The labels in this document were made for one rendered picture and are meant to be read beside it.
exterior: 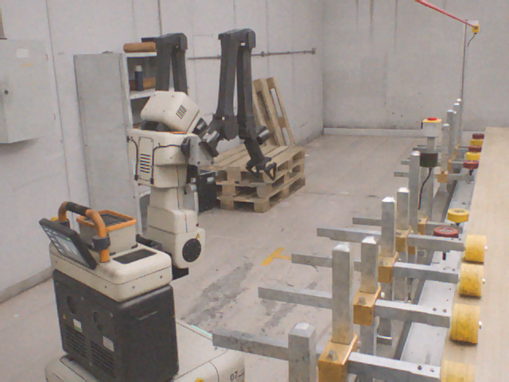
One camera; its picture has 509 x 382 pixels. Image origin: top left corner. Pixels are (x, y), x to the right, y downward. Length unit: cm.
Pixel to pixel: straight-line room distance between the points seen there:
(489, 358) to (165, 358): 131
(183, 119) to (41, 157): 202
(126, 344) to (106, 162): 241
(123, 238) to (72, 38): 248
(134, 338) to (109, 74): 247
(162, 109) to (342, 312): 138
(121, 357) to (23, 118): 196
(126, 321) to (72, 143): 247
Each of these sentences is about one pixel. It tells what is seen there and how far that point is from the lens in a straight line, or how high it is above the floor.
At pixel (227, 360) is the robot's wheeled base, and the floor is 27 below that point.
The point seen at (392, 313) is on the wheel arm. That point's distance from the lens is 134.
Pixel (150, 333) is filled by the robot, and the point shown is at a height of 53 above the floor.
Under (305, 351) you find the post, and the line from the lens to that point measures 88.
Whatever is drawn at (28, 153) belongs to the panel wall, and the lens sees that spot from 404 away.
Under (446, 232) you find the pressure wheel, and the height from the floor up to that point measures 91.
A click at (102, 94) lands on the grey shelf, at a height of 127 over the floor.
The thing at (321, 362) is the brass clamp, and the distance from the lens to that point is 110.
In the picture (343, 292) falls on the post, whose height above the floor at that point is 108.
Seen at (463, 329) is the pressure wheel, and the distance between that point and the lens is 131.
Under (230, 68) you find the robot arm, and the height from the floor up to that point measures 148.
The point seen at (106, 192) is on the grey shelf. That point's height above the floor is 52.
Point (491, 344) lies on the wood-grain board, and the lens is 136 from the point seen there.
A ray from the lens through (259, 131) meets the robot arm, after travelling 237.
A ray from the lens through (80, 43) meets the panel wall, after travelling 446.
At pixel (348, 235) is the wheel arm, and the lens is 184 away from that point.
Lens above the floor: 154
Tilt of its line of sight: 14 degrees down
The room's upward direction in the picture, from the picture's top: 2 degrees counter-clockwise
